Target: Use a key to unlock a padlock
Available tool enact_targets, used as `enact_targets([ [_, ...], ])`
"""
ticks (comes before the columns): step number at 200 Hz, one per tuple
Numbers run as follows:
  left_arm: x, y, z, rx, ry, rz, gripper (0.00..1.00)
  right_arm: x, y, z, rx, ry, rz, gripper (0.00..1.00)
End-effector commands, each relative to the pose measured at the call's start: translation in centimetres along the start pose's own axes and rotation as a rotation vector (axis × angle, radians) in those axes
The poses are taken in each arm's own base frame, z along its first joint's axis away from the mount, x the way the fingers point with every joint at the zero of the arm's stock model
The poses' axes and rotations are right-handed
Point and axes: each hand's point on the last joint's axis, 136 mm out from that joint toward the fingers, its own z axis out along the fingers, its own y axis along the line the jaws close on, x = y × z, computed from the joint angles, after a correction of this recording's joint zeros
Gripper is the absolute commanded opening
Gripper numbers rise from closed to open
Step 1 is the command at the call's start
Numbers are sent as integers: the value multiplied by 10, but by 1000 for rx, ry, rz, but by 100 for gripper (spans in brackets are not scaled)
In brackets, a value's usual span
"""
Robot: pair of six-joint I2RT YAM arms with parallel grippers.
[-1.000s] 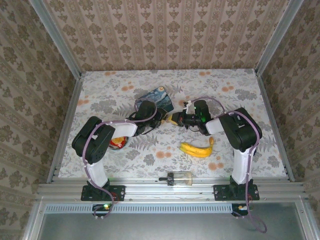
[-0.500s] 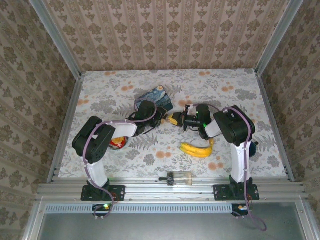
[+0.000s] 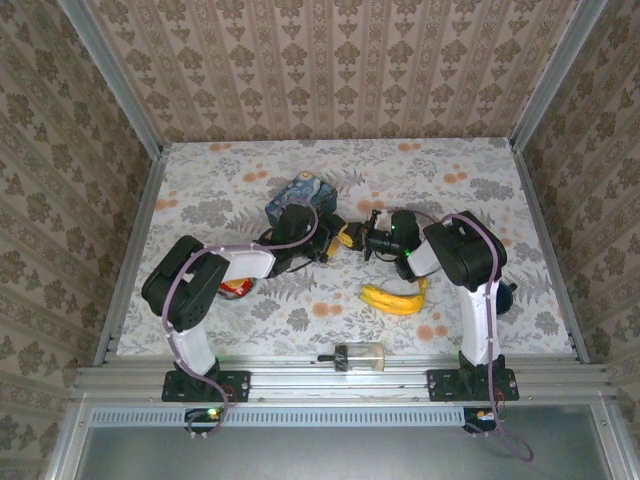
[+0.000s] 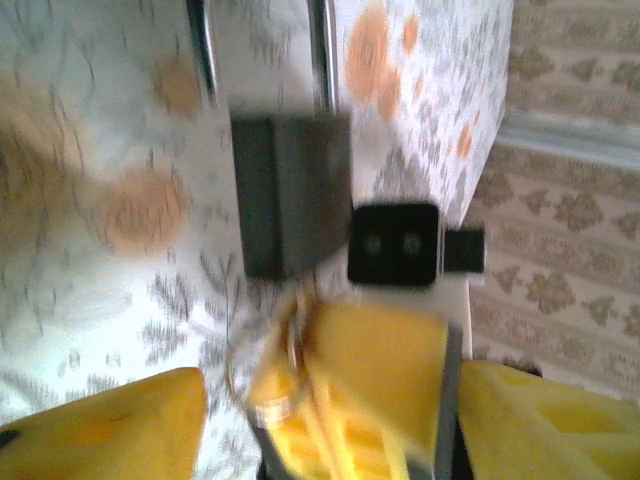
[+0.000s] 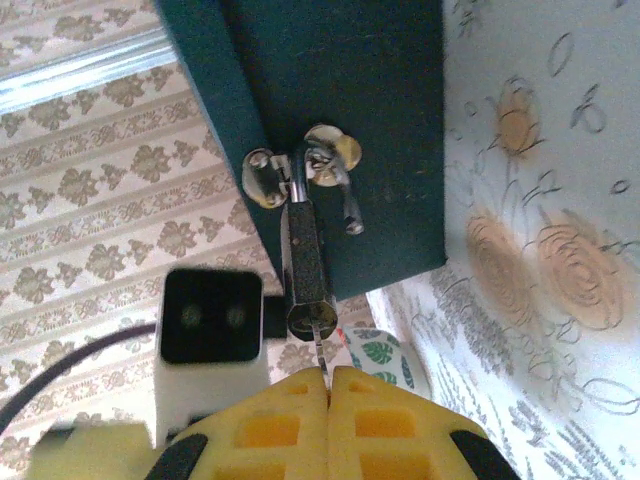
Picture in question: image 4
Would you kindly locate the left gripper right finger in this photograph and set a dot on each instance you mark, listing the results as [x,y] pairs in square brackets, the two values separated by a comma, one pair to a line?
[550,430]

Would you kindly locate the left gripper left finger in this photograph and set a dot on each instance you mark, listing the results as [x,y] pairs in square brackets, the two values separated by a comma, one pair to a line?
[100,430]

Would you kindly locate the aluminium side rail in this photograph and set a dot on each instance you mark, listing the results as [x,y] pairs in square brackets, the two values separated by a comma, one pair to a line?
[575,140]

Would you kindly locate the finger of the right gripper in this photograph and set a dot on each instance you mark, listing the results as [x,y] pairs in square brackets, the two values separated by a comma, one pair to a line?
[375,375]

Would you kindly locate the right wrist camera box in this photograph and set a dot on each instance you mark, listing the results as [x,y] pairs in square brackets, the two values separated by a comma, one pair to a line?
[395,245]

